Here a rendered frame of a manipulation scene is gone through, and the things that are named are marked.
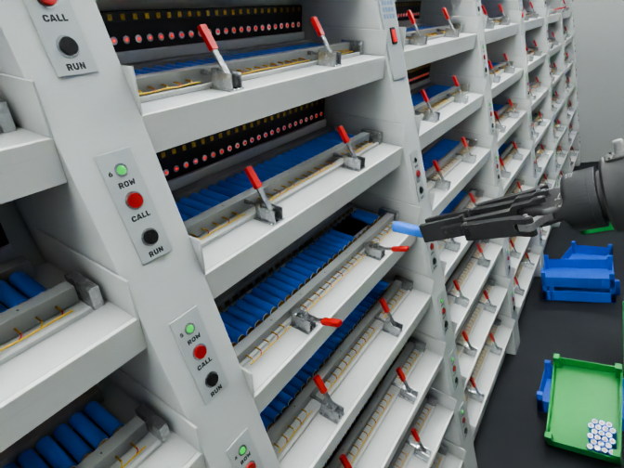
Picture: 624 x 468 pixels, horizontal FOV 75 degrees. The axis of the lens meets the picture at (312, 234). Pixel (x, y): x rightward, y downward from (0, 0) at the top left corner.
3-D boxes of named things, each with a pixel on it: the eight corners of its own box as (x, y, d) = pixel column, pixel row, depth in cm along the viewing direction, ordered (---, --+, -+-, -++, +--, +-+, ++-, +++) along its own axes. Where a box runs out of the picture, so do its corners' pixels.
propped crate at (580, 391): (621, 465, 126) (620, 457, 121) (547, 444, 139) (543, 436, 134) (623, 373, 141) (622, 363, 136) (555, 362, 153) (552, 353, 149)
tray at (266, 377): (415, 240, 103) (421, 207, 98) (255, 419, 60) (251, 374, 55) (346, 218, 112) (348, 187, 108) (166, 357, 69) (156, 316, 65)
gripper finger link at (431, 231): (469, 233, 60) (468, 235, 60) (426, 240, 65) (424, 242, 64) (462, 214, 60) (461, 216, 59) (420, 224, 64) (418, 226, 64)
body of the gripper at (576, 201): (599, 156, 51) (520, 175, 58) (593, 178, 45) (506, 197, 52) (614, 211, 53) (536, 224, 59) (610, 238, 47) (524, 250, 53)
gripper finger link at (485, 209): (546, 190, 53) (549, 187, 54) (465, 206, 61) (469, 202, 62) (554, 218, 54) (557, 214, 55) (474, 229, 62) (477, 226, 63)
